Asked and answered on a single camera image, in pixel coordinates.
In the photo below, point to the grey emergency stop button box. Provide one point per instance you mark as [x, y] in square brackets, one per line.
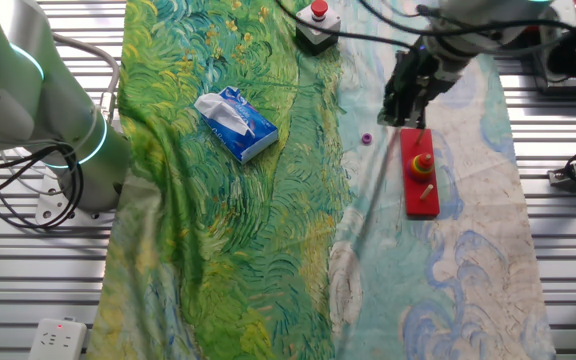
[330, 20]

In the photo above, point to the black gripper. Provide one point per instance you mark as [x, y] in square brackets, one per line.
[415, 75]

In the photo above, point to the red Hanoi base board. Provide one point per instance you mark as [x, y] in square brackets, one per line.
[420, 200]

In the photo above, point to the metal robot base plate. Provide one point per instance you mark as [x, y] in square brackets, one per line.
[50, 207]

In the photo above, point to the white power strip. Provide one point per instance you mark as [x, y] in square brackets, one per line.
[58, 342]

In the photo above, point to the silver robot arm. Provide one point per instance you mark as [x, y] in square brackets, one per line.
[18, 90]

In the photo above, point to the green painted landscape cloth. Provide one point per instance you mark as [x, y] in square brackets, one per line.
[218, 225]

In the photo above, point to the blue tissue pack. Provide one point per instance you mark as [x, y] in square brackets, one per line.
[248, 135]

